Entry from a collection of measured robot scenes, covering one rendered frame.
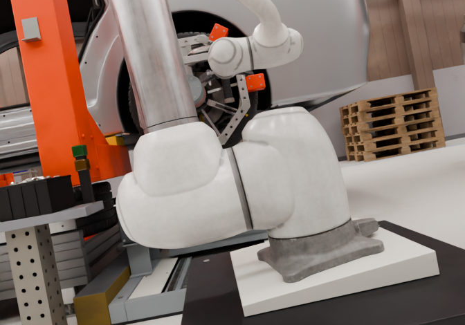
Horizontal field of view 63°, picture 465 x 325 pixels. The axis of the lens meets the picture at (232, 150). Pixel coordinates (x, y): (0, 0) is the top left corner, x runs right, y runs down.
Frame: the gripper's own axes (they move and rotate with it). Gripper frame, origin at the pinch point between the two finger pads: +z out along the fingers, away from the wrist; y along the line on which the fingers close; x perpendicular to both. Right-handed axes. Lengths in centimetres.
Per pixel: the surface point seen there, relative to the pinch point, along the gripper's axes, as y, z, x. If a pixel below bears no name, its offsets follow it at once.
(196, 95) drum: -14.1, 18.2, -1.7
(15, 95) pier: -334, 473, 126
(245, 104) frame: 7.8, 32.4, -7.7
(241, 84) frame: 7.2, 32.7, 1.9
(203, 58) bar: -8.0, 13.6, 12.9
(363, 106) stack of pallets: 203, 415, 1
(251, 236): -1, 35, -71
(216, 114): -7, 58, -7
